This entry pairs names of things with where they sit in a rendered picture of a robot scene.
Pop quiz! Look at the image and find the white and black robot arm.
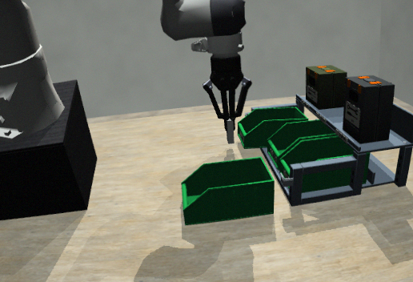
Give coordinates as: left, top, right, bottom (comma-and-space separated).
0, 0, 247, 143

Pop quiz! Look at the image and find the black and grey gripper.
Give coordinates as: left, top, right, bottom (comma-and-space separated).
202, 54, 252, 144

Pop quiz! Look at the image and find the green open-front bin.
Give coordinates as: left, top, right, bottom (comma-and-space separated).
281, 136, 370, 193
268, 119, 336, 171
181, 157, 275, 225
238, 107, 308, 149

